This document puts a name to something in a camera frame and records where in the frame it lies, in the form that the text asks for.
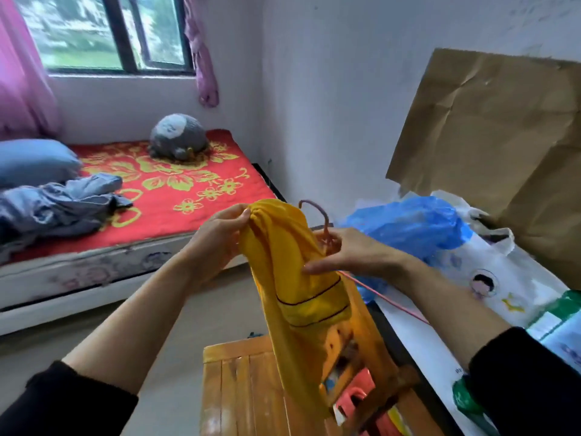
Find blue pillow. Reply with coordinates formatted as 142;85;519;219
0;139;83;190

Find narrow tied pink curtain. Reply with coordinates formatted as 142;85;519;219
182;0;220;109

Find black framed window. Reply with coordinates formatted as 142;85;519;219
10;0;197;78

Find wooden chair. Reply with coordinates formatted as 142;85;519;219
200;335;448;436

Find person's left hand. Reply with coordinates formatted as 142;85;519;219
181;203;252;287

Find red floral bed sheet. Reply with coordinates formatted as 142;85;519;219
9;129;277;264

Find person's right hand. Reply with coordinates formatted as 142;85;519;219
302;227;412;287

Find white cartoon print plastic bag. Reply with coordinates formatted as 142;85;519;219
376;190;581;436

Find white bed frame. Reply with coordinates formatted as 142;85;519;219
0;163;287;337

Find person's right forearm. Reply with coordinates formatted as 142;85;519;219
389;259;514;374

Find pink clothes hanger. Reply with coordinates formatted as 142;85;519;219
298;199;431;325

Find green and white packet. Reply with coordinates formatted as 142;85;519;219
526;289;581;374

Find yellow garment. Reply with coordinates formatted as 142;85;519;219
238;198;400;420

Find person's left forearm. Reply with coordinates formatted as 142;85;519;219
61;252;206;396

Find brown cardboard sheet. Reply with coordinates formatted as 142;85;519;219
386;48;581;291

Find wide pink curtain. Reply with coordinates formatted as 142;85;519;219
0;0;63;141

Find red plastic stool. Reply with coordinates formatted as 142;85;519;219
333;368;405;436

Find person's black right sleeve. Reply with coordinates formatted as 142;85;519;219
468;327;581;436

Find person's black left sleeve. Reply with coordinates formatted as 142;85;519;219
0;360;140;436

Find crumpled blue-grey clothes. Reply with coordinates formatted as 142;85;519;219
0;172;134;265

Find person's black sleeve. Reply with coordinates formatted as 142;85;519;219
0;360;140;436
468;327;581;436

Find blue plastic bag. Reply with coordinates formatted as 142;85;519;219
338;195;474;305

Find grey plush toy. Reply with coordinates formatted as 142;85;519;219
147;113;211;162

